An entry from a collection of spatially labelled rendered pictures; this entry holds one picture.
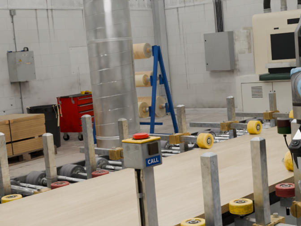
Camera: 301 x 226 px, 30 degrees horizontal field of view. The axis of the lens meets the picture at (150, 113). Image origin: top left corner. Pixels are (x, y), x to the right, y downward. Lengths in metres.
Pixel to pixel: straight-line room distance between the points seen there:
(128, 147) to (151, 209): 0.17
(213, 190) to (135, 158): 0.32
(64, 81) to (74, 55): 0.56
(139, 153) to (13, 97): 8.71
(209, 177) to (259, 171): 0.25
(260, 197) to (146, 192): 0.53
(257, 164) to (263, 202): 0.12
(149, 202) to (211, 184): 0.25
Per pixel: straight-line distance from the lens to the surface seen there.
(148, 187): 1.41
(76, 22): 11.16
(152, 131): 8.73
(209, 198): 1.62
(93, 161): 2.71
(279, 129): 2.02
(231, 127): 3.48
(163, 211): 1.91
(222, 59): 11.95
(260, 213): 1.84
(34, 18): 10.45
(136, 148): 1.37
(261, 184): 1.81
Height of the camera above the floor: 1.43
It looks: 6 degrees down
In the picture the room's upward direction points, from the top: 5 degrees counter-clockwise
